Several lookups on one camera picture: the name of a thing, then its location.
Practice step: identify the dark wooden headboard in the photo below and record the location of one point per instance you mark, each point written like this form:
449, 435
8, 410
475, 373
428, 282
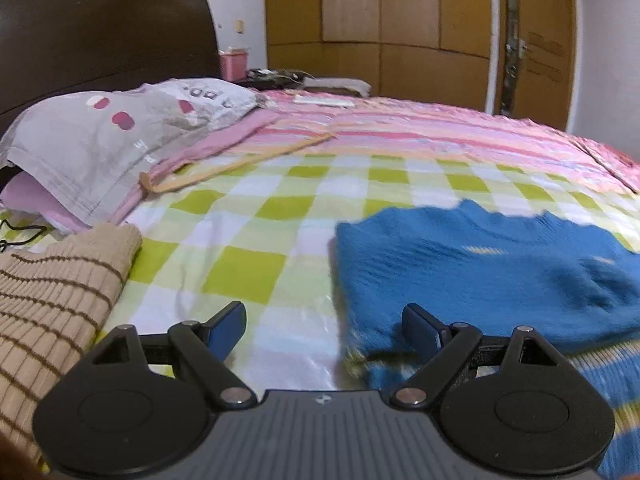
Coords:
100, 35

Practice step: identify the grey folded cloth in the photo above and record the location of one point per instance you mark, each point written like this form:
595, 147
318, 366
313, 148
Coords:
340, 85

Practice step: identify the lilac pillow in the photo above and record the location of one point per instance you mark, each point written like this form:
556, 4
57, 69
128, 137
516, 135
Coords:
30, 195

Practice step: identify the wall switch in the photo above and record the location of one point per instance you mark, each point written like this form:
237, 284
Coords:
240, 27

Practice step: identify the grey printed pillow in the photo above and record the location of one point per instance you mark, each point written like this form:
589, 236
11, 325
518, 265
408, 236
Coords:
100, 140

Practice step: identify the white long flat device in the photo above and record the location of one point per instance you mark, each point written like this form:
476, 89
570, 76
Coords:
325, 101

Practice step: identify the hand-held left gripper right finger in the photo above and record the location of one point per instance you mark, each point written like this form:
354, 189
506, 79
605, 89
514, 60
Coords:
422, 332

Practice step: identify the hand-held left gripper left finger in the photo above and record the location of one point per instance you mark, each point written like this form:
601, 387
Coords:
227, 331

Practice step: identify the blue striped knit sweater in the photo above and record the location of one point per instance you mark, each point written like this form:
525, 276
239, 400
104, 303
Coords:
475, 280

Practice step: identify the wooden door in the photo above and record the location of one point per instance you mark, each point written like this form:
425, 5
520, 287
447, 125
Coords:
545, 60

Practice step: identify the pink box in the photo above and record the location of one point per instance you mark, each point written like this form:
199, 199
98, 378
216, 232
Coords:
234, 66

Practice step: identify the beige striped knit sweater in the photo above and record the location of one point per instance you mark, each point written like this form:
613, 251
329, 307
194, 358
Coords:
45, 310

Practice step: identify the long wooden stick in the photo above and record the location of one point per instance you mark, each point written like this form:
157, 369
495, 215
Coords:
225, 140

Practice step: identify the wooden wardrobe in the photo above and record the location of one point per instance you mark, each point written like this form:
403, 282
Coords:
375, 20

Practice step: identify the green checked plastic sheet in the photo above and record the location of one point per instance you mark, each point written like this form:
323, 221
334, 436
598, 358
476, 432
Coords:
240, 220

